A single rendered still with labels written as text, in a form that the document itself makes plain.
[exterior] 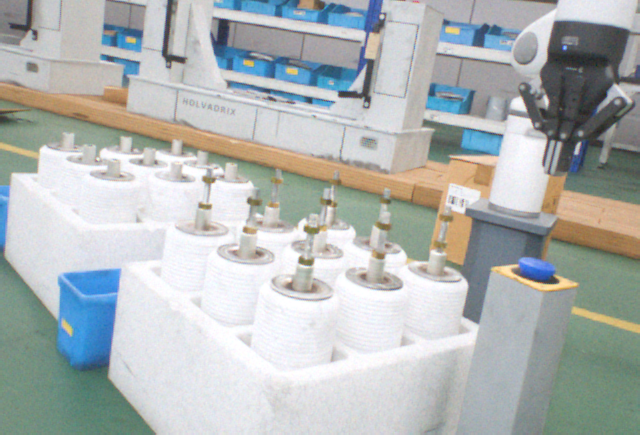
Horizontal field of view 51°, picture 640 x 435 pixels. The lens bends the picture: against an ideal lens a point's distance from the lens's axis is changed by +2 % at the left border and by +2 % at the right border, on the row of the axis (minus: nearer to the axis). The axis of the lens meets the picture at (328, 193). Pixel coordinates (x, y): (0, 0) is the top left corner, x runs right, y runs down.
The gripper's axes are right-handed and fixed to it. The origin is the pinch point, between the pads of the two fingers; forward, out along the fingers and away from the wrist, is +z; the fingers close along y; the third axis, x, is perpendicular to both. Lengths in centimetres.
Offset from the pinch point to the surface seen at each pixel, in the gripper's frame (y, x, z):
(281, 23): -458, 283, -29
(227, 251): -29.7, -21.3, 19.5
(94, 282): -61, -25, 35
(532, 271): 1.1, -1.5, 12.5
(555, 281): 2.6, 1.1, 13.4
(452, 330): -12.1, 4.8, 26.3
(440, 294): -13.0, 1.8, 21.2
